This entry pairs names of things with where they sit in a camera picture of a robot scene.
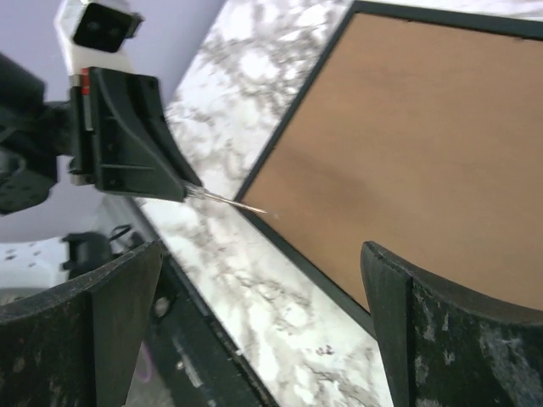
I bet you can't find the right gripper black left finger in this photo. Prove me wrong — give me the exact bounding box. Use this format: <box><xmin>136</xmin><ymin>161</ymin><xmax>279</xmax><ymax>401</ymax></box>
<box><xmin>1</xmin><ymin>243</ymin><xmax>162</xmax><ymax>407</ymax></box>

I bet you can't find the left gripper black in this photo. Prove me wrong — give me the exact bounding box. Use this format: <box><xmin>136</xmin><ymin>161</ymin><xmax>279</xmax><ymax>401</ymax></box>
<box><xmin>69</xmin><ymin>67</ymin><xmax>202</xmax><ymax>202</ymax></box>

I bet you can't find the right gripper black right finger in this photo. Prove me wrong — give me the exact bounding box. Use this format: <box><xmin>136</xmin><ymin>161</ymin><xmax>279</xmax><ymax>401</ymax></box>
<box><xmin>361</xmin><ymin>242</ymin><xmax>542</xmax><ymax>406</ymax></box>

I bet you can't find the black picture frame brown backing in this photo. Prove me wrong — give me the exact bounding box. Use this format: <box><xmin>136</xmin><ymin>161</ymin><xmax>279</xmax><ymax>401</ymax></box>
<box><xmin>238</xmin><ymin>1</ymin><xmax>542</xmax><ymax>330</ymax></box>

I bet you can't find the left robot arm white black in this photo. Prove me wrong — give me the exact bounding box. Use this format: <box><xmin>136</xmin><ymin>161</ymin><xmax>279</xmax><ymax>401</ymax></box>
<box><xmin>1</xmin><ymin>56</ymin><xmax>203</xmax><ymax>215</ymax></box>

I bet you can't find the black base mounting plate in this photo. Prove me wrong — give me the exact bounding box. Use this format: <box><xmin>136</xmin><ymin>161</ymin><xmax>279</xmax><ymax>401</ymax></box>
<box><xmin>63</xmin><ymin>198</ymin><xmax>277</xmax><ymax>407</ymax></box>

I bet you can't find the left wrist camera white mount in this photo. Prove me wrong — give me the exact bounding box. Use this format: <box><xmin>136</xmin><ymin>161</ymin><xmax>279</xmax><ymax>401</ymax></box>
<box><xmin>54</xmin><ymin>0</ymin><xmax>144</xmax><ymax>76</ymax></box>

